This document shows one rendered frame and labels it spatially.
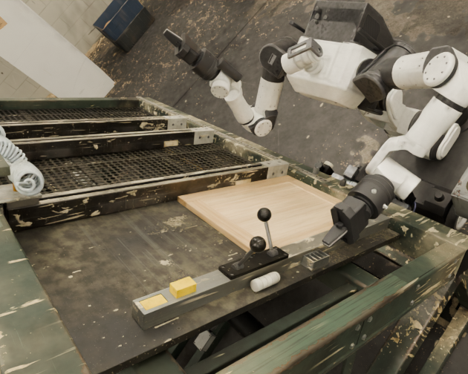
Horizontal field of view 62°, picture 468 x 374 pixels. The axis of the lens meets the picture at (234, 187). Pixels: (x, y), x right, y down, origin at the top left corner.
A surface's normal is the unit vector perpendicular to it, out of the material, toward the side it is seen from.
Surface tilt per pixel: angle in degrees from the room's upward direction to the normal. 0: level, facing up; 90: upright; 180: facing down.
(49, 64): 90
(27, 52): 90
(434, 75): 33
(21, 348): 52
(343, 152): 0
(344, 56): 23
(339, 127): 0
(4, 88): 90
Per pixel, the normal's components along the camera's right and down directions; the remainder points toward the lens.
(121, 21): 0.59, 0.44
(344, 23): -0.70, -0.09
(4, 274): 0.13, -0.92
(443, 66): -0.90, -0.31
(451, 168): -0.52, -0.44
